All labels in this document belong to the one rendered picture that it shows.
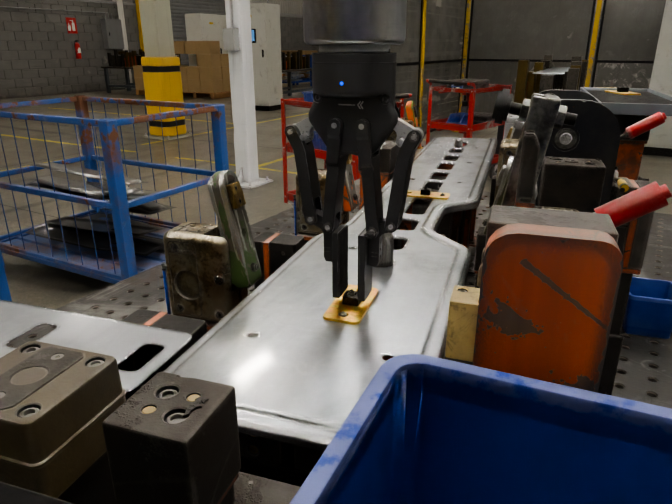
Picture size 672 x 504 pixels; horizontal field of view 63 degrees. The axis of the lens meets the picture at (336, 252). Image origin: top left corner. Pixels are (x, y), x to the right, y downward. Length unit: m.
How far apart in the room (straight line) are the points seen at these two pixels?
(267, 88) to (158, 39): 3.72
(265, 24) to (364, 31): 10.97
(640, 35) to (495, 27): 1.86
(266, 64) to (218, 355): 11.01
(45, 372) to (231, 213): 0.31
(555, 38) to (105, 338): 8.24
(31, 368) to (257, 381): 0.16
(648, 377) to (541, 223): 0.96
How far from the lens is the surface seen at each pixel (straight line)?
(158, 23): 8.25
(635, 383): 1.11
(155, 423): 0.30
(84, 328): 0.58
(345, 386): 0.45
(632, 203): 0.51
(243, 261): 0.65
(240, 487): 0.37
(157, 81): 8.22
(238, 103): 5.23
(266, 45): 11.43
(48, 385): 0.39
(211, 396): 0.31
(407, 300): 0.59
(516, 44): 8.66
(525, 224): 0.19
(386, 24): 0.48
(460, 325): 0.45
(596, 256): 0.18
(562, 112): 0.49
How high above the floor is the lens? 1.25
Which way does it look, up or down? 21 degrees down
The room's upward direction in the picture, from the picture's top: straight up
